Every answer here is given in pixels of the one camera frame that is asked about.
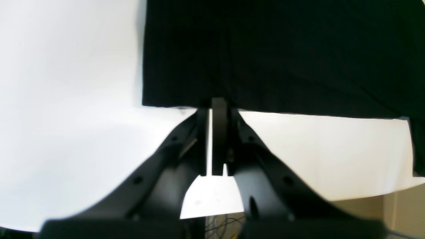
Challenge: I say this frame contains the black T-shirt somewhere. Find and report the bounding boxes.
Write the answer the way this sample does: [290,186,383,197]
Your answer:
[142,0,425,177]

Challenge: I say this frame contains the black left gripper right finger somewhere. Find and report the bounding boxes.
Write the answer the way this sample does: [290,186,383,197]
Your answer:
[212,97,388,239]

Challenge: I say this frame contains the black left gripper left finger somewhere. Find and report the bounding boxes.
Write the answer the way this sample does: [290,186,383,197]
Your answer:
[39,108,209,239]

